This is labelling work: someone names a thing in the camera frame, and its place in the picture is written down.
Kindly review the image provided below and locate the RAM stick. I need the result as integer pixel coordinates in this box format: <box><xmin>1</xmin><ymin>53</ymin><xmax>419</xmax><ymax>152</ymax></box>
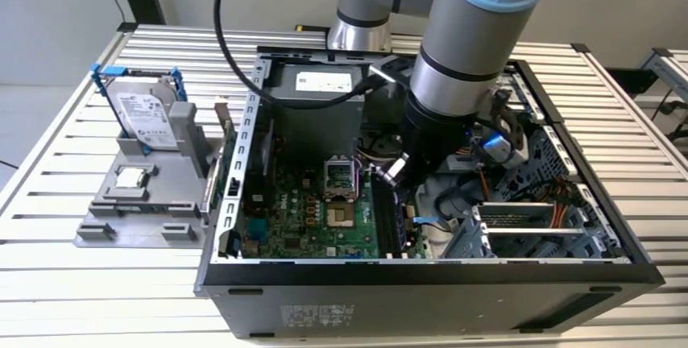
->
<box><xmin>389</xmin><ymin>186</ymin><xmax>413</xmax><ymax>249</ymax></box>
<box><xmin>93</xmin><ymin>201</ymin><xmax>194</xmax><ymax>212</ymax></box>

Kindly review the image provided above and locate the black RAM slot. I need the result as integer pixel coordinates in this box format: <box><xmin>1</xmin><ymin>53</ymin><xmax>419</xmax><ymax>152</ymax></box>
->
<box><xmin>378</xmin><ymin>182</ymin><xmax>397</xmax><ymax>259</ymax></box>
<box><xmin>370</xmin><ymin>180</ymin><xmax>389</xmax><ymax>259</ymax></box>
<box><xmin>385</xmin><ymin>186</ymin><xmax>402</xmax><ymax>259</ymax></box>

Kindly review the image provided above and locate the round black fan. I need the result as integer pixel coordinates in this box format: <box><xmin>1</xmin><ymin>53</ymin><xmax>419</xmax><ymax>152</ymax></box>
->
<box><xmin>363</xmin><ymin>132</ymin><xmax>402</xmax><ymax>162</ymax></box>

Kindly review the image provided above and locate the metal socket cover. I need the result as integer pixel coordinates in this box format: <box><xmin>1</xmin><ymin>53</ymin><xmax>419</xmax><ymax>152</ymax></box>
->
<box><xmin>321</xmin><ymin>156</ymin><xmax>358</xmax><ymax>201</ymax></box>

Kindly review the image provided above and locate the grey power supply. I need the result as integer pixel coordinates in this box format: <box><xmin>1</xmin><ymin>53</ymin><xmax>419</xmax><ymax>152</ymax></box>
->
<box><xmin>262</xmin><ymin>64</ymin><xmax>366</xmax><ymax>164</ymax></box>

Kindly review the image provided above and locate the perforated metal disk bay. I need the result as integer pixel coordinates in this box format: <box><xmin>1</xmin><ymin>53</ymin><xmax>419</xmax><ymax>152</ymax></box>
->
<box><xmin>439</xmin><ymin>202</ymin><xmax>623</xmax><ymax>260</ymax></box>

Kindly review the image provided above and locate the CPU socket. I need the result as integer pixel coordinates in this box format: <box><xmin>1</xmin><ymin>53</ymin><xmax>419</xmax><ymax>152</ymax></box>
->
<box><xmin>323</xmin><ymin>198</ymin><xmax>358</xmax><ymax>228</ymax></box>

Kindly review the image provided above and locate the green motherboard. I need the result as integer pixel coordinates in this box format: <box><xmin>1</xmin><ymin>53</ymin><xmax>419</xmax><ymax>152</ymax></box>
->
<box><xmin>238</xmin><ymin>162</ymin><xmax>430</xmax><ymax>260</ymax></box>

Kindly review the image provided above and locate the green graphics card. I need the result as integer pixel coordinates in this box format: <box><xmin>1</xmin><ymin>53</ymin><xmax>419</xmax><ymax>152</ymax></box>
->
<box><xmin>202</xmin><ymin>96</ymin><xmax>241</xmax><ymax>220</ymax></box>

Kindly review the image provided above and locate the black PC case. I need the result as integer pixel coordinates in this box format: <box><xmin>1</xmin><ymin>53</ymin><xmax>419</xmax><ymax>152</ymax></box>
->
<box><xmin>191</xmin><ymin>43</ymin><xmax>667</xmax><ymax>341</ymax></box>

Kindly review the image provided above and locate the neighbouring metal table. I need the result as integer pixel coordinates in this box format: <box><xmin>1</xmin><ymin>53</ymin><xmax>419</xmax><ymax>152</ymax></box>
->
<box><xmin>638</xmin><ymin>48</ymin><xmax>688</xmax><ymax>103</ymax></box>

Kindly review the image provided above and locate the grey parts rack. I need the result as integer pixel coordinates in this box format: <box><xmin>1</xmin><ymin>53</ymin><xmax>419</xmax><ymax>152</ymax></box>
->
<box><xmin>71</xmin><ymin>101</ymin><xmax>226</xmax><ymax>248</ymax></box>

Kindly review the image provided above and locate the hard disk in blue carrier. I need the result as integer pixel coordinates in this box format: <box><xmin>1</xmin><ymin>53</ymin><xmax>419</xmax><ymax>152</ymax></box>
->
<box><xmin>89</xmin><ymin>64</ymin><xmax>186</xmax><ymax>155</ymax></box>

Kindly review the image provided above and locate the silver CPU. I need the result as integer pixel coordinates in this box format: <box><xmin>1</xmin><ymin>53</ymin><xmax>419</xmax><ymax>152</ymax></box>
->
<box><xmin>114</xmin><ymin>167</ymin><xmax>146</xmax><ymax>188</ymax></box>

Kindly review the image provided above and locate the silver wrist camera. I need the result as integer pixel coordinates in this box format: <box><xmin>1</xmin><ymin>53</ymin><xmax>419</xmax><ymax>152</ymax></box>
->
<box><xmin>374</xmin><ymin>154</ymin><xmax>413</xmax><ymax>184</ymax></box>

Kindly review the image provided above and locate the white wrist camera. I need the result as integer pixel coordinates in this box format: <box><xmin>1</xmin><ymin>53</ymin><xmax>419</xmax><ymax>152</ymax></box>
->
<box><xmin>479</xmin><ymin>134</ymin><xmax>530</xmax><ymax>168</ymax></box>

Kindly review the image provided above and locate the orange wire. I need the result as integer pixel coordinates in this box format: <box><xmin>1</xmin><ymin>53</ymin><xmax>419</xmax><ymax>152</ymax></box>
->
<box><xmin>475</xmin><ymin>166</ymin><xmax>490</xmax><ymax>204</ymax></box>

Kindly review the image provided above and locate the black cable loop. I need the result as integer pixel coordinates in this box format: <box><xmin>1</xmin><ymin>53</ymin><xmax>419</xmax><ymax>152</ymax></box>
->
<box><xmin>433</xmin><ymin>184</ymin><xmax>477</xmax><ymax>226</ymax></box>

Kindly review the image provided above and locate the coloured wire bundle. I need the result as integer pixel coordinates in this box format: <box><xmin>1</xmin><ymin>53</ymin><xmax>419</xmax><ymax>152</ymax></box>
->
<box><xmin>545</xmin><ymin>178</ymin><xmax>574</xmax><ymax>230</ymax></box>

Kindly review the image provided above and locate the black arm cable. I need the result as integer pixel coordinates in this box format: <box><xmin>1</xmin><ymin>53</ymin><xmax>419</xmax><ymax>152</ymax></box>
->
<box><xmin>213</xmin><ymin>0</ymin><xmax>390</xmax><ymax>110</ymax></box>

